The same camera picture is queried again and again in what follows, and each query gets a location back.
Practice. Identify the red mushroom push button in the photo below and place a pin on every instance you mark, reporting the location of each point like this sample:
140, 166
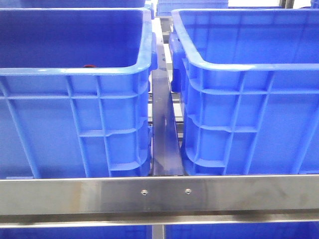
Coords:
89, 66

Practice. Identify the stainless steel divider bar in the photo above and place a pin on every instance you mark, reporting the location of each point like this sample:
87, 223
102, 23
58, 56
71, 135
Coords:
166, 152

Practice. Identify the blue plastic crate left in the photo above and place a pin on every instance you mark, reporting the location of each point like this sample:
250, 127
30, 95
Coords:
60, 120

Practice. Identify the blue plastic crate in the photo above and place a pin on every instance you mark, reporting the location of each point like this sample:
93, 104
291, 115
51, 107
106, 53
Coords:
60, 120
250, 90

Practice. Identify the blue plastic crate right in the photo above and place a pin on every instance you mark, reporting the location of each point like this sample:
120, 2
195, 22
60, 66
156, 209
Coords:
250, 90

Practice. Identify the blue crate rear middle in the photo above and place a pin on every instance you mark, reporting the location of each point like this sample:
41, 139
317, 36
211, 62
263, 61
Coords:
164, 7

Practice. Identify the blue crate lower left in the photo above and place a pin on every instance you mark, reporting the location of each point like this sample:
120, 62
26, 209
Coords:
113, 232

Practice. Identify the blue crate rear left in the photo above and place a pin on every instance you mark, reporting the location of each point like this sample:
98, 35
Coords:
85, 4

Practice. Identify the blue crate lower right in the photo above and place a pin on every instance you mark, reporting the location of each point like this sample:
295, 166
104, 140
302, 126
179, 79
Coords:
296, 230

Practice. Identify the stainless steel front rail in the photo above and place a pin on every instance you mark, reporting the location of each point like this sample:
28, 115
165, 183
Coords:
167, 200

